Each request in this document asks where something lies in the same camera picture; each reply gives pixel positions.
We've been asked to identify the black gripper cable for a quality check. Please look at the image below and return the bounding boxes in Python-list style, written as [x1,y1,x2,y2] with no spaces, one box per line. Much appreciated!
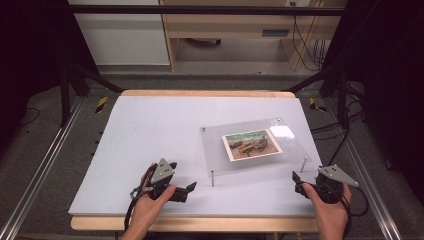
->
[123,198,135,234]
[340,185,371,240]

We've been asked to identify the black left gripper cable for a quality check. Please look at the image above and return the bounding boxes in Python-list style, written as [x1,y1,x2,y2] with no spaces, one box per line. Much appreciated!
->
[123,198,135,234]

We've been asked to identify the clear acrylic photo frame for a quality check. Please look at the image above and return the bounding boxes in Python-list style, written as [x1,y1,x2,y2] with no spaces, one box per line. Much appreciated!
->
[199,116,313,188]

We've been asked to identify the black horizontal frame bar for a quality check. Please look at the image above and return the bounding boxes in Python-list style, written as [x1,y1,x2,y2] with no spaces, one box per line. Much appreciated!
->
[66,4,346,17]

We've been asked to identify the thin black floor cable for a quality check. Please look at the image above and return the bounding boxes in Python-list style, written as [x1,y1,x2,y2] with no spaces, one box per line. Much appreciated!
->
[17,106,42,128]

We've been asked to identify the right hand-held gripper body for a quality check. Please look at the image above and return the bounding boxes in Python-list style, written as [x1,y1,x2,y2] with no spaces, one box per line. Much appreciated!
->
[294,164,361,205]

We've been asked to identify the black wall cables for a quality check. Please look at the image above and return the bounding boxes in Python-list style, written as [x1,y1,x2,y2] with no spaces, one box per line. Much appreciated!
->
[290,1,328,72]

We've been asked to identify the painted picture card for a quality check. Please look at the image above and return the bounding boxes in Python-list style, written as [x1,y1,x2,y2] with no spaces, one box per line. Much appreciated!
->
[221,128,284,163]

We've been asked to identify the black metal stand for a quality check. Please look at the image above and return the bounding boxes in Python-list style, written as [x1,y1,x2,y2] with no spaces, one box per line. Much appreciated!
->
[59,62,125,128]
[282,65,350,130]

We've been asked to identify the person's left hand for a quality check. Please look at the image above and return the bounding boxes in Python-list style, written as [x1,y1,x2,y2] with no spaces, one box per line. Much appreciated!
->
[131,170,177,232]

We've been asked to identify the black floor cables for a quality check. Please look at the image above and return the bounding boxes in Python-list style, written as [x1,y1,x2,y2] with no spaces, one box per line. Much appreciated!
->
[310,81,368,168]

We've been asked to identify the wooden table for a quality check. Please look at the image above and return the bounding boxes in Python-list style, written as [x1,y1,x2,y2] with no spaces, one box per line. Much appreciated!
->
[70,88,320,234]

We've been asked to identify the black curtain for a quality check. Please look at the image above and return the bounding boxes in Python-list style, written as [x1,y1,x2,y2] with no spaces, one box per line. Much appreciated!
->
[321,0,424,198]
[0,0,101,158]

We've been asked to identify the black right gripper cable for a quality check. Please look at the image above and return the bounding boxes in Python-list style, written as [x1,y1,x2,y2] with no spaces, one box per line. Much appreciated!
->
[340,185,371,240]

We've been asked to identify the yellow black floor tape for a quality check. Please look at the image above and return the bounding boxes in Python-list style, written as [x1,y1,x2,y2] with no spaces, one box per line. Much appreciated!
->
[94,95,110,115]
[307,96,328,114]

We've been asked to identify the white cabinet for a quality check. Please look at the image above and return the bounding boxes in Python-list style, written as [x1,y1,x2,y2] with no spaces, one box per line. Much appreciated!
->
[67,0,171,67]

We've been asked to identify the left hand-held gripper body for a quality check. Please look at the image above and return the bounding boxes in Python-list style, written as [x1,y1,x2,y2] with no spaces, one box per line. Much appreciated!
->
[130,158,188,204]

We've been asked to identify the aluminium floor rail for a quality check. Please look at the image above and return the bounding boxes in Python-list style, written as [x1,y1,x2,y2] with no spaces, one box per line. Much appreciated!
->
[323,97,404,240]
[0,95,85,240]

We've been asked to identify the light wooden desk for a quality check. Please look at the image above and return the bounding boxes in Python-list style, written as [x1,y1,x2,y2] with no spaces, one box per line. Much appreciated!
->
[159,0,348,72]

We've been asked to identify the white table mat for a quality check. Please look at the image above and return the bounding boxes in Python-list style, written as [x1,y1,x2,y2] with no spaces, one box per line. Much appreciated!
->
[67,95,323,218]

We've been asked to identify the person's right hand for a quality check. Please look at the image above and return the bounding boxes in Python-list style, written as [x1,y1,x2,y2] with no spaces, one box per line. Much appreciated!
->
[302,182,353,231]

